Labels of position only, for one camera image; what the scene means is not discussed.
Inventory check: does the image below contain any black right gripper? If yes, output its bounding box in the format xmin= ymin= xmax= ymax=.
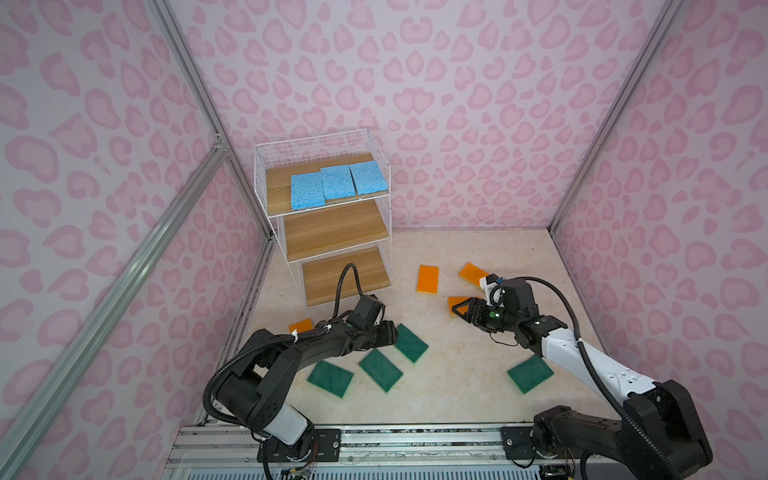
xmin=450 ymin=296 xmax=520 ymax=333

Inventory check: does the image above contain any blue sponge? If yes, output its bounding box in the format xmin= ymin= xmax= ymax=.
xmin=349 ymin=160 xmax=388 ymax=195
xmin=290 ymin=172 xmax=326 ymax=210
xmin=320 ymin=165 xmax=357 ymax=202

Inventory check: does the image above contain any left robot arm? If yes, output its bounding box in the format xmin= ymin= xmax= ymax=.
xmin=202 ymin=295 xmax=398 ymax=460

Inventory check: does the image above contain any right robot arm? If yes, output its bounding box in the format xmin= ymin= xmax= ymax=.
xmin=451 ymin=275 xmax=714 ymax=479

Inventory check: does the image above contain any orange sponge near shelf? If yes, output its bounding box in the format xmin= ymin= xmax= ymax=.
xmin=416 ymin=265 xmax=440 ymax=294

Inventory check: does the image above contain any orange sponge centre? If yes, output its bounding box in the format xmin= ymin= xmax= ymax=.
xmin=448 ymin=296 xmax=470 ymax=317

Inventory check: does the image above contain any green scouring pad upper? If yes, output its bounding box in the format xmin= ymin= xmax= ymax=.
xmin=394 ymin=324 xmax=428 ymax=364

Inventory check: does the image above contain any green scouring pad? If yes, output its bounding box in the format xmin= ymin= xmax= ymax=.
xmin=394 ymin=324 xmax=428 ymax=364
xmin=507 ymin=355 xmax=554 ymax=395
xmin=307 ymin=361 xmax=354 ymax=398
xmin=358 ymin=349 xmax=403 ymax=393

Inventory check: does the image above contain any green scouring pad middle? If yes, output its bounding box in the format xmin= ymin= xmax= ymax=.
xmin=358 ymin=349 xmax=403 ymax=393

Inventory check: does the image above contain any orange sponge far right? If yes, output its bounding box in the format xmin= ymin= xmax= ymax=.
xmin=458 ymin=262 xmax=489 ymax=290

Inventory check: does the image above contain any green scouring pad left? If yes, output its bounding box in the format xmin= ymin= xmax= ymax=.
xmin=307 ymin=361 xmax=354 ymax=398

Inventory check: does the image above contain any orange sponge far left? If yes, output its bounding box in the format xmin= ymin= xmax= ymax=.
xmin=289 ymin=318 xmax=314 ymax=335

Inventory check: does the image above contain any green scouring pad right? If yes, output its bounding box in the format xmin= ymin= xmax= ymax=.
xmin=507 ymin=355 xmax=554 ymax=395

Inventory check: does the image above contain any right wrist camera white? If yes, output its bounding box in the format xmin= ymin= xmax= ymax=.
xmin=479 ymin=274 xmax=503 ymax=307

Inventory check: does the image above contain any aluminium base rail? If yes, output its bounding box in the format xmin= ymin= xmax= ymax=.
xmin=161 ymin=422 xmax=691 ymax=480

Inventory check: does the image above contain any white wire three-tier shelf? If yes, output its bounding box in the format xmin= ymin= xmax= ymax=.
xmin=253 ymin=129 xmax=392 ymax=307

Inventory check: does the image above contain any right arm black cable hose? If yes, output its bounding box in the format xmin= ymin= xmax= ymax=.
xmin=500 ymin=275 xmax=685 ymax=480

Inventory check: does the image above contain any aluminium frame left corner post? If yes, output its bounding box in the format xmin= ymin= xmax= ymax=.
xmin=146 ymin=0 xmax=273 ymax=241

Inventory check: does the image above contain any aluminium frame corner post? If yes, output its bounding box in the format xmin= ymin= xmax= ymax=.
xmin=547 ymin=0 xmax=688 ymax=237
xmin=146 ymin=0 xmax=273 ymax=241

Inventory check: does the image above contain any aluminium frame right corner post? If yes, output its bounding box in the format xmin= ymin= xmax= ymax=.
xmin=547 ymin=0 xmax=688 ymax=237

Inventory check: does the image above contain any aluminium diagonal frame bar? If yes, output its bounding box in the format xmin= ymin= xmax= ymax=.
xmin=1 ymin=146 xmax=227 ymax=479

